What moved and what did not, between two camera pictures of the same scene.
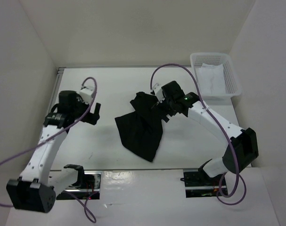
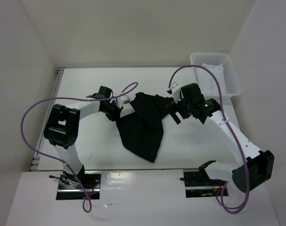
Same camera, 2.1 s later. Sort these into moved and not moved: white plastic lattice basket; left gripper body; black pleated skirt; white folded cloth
Moved: left gripper body
Not moved: white plastic lattice basket; white folded cloth; black pleated skirt
